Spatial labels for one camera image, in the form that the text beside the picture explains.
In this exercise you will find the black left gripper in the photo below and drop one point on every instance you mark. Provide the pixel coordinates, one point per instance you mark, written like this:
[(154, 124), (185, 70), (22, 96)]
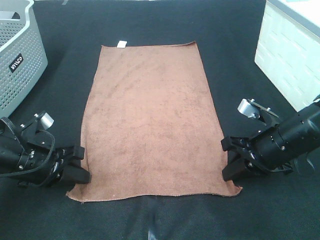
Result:
[(48, 165)]

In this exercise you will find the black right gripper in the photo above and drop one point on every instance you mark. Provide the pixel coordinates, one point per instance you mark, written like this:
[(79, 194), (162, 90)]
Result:
[(270, 151)]

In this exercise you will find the brown microfiber towel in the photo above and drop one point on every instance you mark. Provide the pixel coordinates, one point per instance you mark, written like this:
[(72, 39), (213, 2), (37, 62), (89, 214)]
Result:
[(150, 127)]

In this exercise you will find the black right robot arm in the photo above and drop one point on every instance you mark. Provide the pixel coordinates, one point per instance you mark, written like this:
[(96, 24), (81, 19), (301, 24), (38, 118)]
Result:
[(305, 125)]

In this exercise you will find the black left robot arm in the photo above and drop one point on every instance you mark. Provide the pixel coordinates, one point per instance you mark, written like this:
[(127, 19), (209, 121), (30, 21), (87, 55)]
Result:
[(28, 154)]

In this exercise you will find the white plastic storage bin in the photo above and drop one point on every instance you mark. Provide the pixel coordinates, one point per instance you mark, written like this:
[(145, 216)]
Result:
[(288, 49)]

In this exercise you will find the grey perforated plastic basket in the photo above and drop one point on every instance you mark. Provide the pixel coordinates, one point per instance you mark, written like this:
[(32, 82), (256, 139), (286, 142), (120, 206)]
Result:
[(23, 59)]

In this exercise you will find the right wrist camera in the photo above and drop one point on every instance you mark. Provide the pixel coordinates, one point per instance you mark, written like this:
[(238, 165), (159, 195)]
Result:
[(253, 110)]

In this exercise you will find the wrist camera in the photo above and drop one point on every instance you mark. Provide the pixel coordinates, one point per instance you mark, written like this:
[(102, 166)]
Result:
[(39, 121), (253, 110)]

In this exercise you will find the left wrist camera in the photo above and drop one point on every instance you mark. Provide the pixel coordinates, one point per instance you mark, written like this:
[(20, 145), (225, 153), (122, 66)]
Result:
[(39, 121)]

